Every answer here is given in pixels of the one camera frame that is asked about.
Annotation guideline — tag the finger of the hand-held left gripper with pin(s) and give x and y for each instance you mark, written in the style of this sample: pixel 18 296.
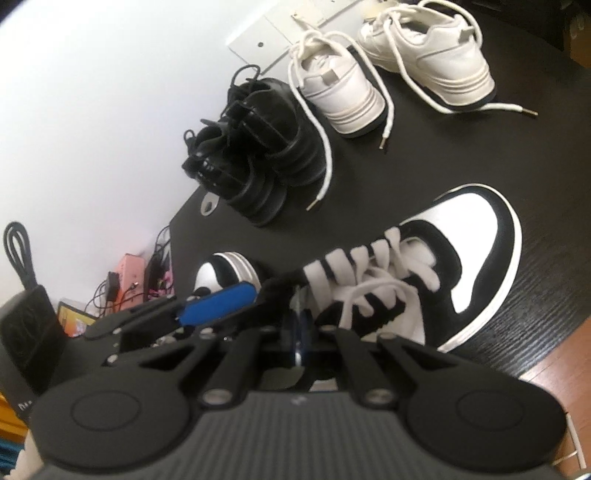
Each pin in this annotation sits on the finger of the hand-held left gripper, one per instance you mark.
pixel 217 302
pixel 281 286

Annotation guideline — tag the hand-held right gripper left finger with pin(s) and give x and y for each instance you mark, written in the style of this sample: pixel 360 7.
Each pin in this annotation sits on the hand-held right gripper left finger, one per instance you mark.
pixel 292 344

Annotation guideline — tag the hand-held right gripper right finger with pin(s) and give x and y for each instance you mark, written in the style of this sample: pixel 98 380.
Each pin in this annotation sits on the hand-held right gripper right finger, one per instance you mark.
pixel 308 344

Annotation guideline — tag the black and white sneaker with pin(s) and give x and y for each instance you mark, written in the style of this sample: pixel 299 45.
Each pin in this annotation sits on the black and white sneaker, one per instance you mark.
pixel 207 274
pixel 475 221

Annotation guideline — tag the flat screen monitor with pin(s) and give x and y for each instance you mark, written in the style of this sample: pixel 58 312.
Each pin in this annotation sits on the flat screen monitor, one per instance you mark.
pixel 76 318

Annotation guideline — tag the pink cosmetic packet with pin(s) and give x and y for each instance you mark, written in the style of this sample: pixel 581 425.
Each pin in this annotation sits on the pink cosmetic packet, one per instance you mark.
pixel 161 282

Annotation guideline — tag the pink cardboard box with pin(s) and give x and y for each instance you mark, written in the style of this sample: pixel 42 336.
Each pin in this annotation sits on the pink cardboard box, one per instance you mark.
pixel 130 270

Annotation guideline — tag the black power adapter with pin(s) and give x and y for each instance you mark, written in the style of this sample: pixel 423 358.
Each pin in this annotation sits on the black power adapter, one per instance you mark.
pixel 112 286

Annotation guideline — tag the small grey teardrop tag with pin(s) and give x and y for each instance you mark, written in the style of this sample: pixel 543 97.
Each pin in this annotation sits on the small grey teardrop tag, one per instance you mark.
pixel 208 204

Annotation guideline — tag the black leather shoe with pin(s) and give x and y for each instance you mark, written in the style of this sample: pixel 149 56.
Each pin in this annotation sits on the black leather shoe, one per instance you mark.
pixel 244 194
pixel 281 134

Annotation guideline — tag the blue ribbed object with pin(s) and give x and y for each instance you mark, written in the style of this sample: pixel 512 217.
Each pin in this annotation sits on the blue ribbed object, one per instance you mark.
pixel 9 451

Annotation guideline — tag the black cabinet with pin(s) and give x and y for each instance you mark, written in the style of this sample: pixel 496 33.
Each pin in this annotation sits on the black cabinet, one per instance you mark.
pixel 572 27

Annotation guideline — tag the white wall socket panel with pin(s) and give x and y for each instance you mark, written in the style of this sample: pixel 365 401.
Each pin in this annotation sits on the white wall socket panel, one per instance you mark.
pixel 272 27

